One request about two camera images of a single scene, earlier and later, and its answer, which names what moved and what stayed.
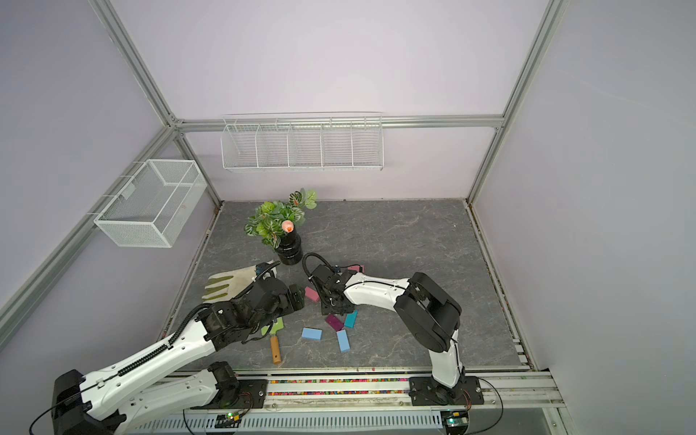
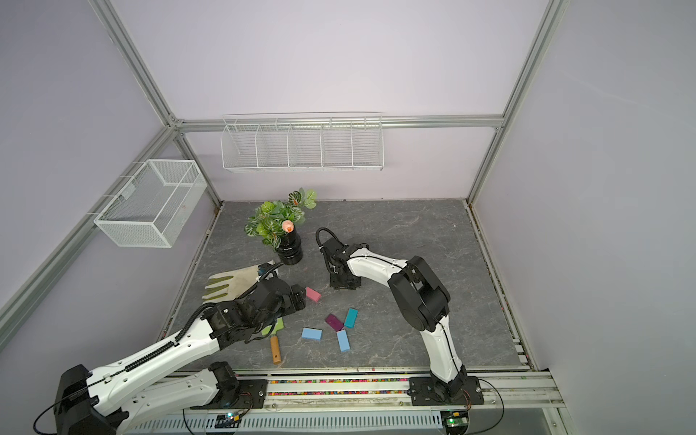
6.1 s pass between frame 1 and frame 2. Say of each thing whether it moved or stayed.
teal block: stayed
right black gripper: moved
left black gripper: stayed
